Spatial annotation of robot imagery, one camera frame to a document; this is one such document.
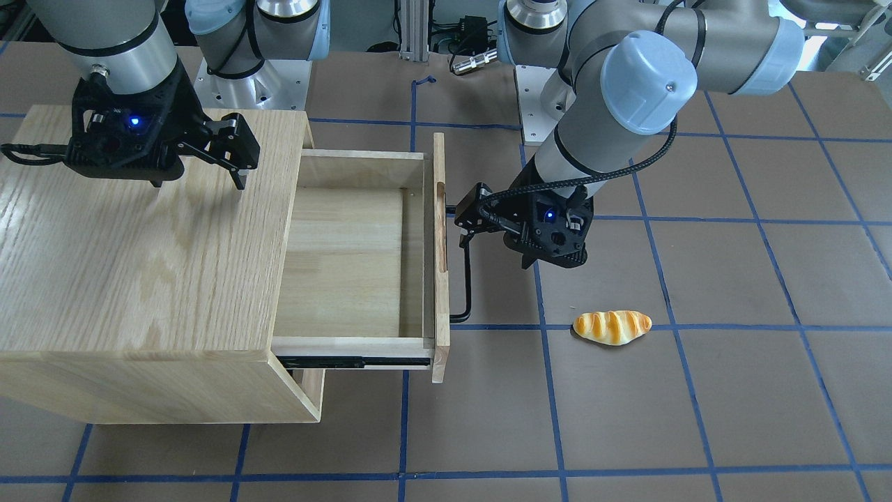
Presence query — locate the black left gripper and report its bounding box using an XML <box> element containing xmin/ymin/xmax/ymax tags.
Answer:
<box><xmin>454</xmin><ymin>182</ymin><xmax>593</xmax><ymax>270</ymax></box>

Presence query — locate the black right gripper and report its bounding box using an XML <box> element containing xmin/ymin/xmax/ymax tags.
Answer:
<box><xmin>63</xmin><ymin>73</ymin><xmax>261</xmax><ymax>190</ymax></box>

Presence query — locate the wooden drawer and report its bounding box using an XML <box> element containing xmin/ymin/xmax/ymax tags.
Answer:
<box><xmin>271</xmin><ymin>132</ymin><xmax>450</xmax><ymax>383</ymax></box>

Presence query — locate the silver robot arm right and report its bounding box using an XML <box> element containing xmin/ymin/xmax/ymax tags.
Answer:
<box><xmin>2</xmin><ymin>1</ymin><xmax>261</xmax><ymax>190</ymax></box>

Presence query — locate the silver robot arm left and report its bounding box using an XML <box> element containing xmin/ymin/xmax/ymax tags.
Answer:
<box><xmin>454</xmin><ymin>1</ymin><xmax>805</xmax><ymax>269</ymax></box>

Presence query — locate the wooden drawer cabinet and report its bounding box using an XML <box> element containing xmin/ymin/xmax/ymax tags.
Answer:
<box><xmin>1</xmin><ymin>110</ymin><xmax>324</xmax><ymax>425</ymax></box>

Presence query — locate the toy bread loaf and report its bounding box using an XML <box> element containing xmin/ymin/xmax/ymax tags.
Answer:
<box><xmin>571</xmin><ymin>310</ymin><xmax>652</xmax><ymax>347</ymax></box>

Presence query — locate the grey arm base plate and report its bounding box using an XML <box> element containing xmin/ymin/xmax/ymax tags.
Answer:
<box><xmin>515</xmin><ymin>66</ymin><xmax>576</xmax><ymax>146</ymax></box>

